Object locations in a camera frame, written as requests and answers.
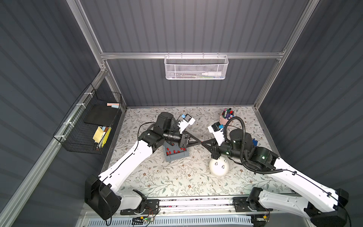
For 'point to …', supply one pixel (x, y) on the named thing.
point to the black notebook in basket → (102, 114)
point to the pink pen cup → (227, 115)
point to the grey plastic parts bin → (173, 151)
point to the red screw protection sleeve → (202, 141)
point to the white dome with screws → (219, 167)
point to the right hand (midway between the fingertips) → (203, 145)
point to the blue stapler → (254, 142)
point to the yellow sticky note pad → (98, 134)
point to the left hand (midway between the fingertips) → (199, 144)
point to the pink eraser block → (110, 104)
